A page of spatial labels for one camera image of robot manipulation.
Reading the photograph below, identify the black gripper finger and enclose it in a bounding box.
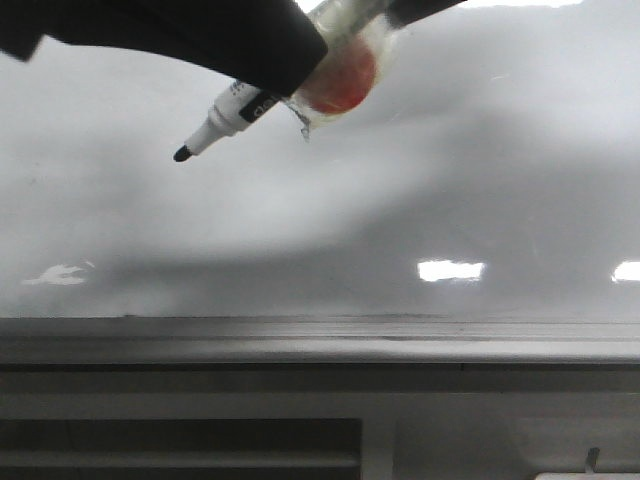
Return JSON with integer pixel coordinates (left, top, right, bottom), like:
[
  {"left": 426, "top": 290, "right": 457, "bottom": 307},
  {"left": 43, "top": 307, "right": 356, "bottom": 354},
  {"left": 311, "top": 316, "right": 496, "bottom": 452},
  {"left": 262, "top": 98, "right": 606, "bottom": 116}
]
[
  {"left": 384, "top": 0, "right": 463, "bottom": 28},
  {"left": 1, "top": 1, "right": 328, "bottom": 97}
]

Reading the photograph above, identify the white dry-erase marker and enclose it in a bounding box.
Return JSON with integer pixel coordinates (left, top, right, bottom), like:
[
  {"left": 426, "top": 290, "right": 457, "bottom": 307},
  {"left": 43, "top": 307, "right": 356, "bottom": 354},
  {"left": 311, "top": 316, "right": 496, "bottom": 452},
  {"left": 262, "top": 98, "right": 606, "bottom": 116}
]
[{"left": 173, "top": 80, "right": 281, "bottom": 162}]

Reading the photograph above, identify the red eraser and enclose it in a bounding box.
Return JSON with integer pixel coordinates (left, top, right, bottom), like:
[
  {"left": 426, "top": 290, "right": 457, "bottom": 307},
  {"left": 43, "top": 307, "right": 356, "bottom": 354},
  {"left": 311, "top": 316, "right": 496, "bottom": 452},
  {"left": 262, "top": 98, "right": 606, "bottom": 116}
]
[{"left": 285, "top": 1, "right": 398, "bottom": 140}]

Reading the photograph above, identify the white whiteboard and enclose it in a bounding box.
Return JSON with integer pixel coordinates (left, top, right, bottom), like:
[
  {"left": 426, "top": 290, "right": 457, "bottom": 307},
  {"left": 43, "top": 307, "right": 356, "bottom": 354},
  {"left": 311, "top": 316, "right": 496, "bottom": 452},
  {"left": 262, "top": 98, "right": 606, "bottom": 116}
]
[{"left": 1, "top": 1, "right": 639, "bottom": 318}]

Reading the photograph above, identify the aluminium whiteboard tray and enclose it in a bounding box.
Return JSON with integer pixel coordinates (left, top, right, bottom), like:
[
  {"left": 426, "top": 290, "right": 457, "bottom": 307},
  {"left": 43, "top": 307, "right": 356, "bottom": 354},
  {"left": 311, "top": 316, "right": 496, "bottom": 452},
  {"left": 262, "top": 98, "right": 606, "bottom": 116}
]
[{"left": 1, "top": 315, "right": 639, "bottom": 365}]

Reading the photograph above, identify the dark slatted vent panel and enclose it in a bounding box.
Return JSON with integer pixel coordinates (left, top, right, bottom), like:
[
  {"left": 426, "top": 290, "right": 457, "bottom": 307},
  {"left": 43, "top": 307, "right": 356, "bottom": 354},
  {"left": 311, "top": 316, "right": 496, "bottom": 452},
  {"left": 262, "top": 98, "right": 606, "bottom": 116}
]
[{"left": 1, "top": 418, "right": 362, "bottom": 479}]

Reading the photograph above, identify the small grey metal hook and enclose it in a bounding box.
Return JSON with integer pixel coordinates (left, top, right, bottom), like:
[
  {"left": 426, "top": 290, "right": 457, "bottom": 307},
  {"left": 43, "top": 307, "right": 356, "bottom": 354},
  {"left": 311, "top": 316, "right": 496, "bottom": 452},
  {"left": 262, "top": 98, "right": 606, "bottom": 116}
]
[{"left": 584, "top": 447, "right": 600, "bottom": 474}]

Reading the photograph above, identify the white box corner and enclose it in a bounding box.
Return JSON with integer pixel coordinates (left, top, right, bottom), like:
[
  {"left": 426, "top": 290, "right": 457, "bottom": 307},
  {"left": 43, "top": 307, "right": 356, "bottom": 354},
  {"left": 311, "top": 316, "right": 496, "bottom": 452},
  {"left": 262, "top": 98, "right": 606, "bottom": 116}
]
[{"left": 533, "top": 472, "right": 640, "bottom": 480}]

